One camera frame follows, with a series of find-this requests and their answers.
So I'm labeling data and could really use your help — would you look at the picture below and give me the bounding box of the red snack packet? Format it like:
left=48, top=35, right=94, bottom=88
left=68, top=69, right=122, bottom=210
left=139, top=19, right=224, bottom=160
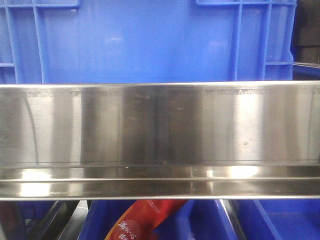
left=105, top=199, right=187, bottom=240

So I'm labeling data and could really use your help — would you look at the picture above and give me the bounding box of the stainless steel rail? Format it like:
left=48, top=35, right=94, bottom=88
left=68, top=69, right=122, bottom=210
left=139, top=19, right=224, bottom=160
left=0, top=80, right=320, bottom=200

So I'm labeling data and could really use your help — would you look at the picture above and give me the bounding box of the lower blue plastic bin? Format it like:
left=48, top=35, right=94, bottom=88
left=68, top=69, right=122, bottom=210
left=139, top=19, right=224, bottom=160
left=78, top=198, right=320, bottom=240

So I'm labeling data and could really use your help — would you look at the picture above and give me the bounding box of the large blue plastic bin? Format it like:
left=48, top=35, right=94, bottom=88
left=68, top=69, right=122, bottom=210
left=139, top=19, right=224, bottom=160
left=0, top=0, right=297, bottom=84

